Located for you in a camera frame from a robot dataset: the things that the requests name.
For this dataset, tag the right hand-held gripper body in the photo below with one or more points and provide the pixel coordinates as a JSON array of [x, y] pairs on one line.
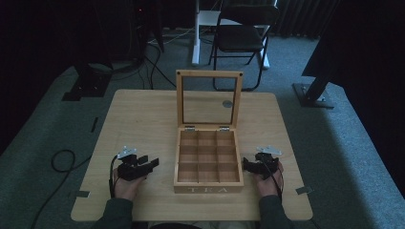
[[266, 167]]

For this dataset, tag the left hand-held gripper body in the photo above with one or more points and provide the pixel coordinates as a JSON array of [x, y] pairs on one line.
[[132, 171]]

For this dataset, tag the wooden tea box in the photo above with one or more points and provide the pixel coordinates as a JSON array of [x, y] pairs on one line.
[[208, 189]]

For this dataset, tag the person's left hand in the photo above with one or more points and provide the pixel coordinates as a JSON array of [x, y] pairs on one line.
[[125, 189]]

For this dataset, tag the grey tape piece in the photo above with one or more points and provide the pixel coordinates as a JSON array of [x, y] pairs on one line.
[[304, 190], [82, 193]]

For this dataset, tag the black tape strip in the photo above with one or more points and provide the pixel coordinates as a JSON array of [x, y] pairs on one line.
[[94, 124]]

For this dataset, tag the black stand with metal base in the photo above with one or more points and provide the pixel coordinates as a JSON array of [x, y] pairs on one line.
[[313, 93]]

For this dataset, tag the black stand base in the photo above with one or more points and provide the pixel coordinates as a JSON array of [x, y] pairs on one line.
[[89, 84]]

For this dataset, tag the black folding chair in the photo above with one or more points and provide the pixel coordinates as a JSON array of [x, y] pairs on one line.
[[238, 36], [197, 38]]

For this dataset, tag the dark curtain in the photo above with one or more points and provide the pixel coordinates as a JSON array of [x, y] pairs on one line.
[[305, 17]]

